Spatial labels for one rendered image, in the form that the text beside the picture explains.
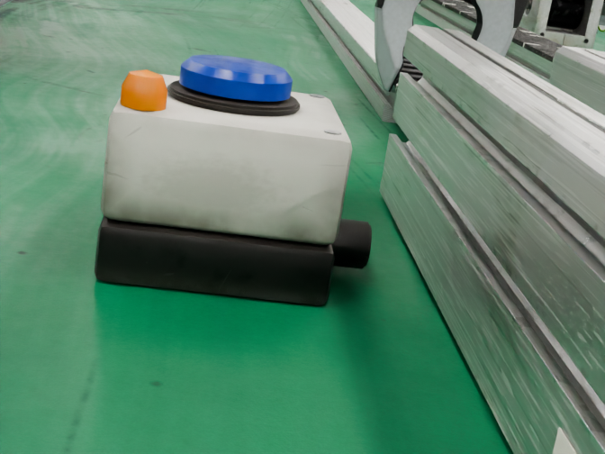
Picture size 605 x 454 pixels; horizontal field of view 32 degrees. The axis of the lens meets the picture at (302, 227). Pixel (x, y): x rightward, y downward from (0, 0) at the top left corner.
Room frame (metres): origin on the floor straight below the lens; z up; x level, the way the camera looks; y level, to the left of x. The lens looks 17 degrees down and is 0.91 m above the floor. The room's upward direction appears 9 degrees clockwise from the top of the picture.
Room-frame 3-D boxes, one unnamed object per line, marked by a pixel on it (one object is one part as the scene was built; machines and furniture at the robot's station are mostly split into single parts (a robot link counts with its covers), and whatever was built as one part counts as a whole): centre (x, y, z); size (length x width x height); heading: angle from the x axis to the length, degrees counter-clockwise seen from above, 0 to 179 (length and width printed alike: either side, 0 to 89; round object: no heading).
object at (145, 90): (0.34, 0.06, 0.85); 0.01 x 0.01 x 0.01
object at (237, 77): (0.37, 0.03, 0.84); 0.04 x 0.04 x 0.02
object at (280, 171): (0.37, 0.02, 0.81); 0.10 x 0.08 x 0.06; 96
